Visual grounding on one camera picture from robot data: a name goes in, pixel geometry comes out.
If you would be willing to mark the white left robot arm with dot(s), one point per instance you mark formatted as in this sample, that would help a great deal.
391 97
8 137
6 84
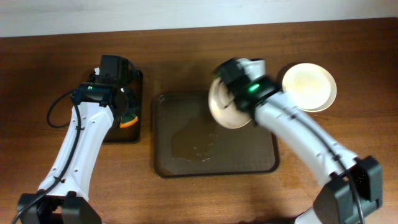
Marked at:
63 196

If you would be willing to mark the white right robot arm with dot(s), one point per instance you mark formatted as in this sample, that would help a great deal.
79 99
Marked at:
351 186

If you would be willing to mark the green orange sponge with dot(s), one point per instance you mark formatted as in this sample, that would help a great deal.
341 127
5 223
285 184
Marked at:
128 120

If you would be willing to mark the cream plate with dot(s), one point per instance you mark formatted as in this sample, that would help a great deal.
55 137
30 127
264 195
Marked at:
223 108
311 87

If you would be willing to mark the black water basin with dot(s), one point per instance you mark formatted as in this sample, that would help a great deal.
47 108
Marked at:
133 133

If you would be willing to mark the brown serving tray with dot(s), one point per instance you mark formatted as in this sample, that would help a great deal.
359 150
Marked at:
188 142

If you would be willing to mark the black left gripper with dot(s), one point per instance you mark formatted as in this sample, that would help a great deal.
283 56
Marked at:
131 109

